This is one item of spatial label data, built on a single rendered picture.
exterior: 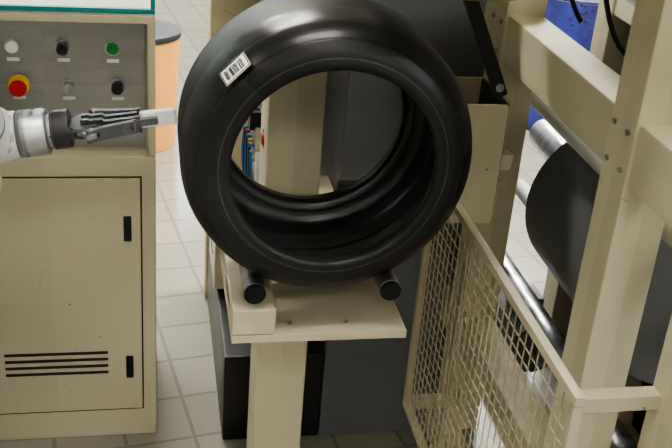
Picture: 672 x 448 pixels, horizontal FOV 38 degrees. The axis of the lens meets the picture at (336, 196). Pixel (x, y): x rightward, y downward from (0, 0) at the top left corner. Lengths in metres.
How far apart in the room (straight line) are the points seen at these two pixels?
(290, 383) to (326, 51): 1.07
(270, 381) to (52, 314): 0.65
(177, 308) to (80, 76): 1.30
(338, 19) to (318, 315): 0.66
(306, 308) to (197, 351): 1.31
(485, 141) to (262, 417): 0.94
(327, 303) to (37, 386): 1.09
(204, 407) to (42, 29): 1.29
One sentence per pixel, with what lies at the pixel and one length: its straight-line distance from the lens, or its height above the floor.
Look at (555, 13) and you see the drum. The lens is 5.38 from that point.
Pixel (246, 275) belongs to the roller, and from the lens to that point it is 2.03.
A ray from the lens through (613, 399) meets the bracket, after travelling 1.71.
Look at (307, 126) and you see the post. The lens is 2.25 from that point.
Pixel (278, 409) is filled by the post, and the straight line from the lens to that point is 2.64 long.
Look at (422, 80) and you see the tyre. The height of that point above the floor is 1.36.
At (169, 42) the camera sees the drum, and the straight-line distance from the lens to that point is 4.73.
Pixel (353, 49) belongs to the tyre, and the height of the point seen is 1.42.
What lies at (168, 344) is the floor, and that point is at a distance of 3.45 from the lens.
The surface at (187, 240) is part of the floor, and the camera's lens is 4.10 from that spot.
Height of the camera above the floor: 1.94
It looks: 25 degrees down
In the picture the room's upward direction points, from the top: 5 degrees clockwise
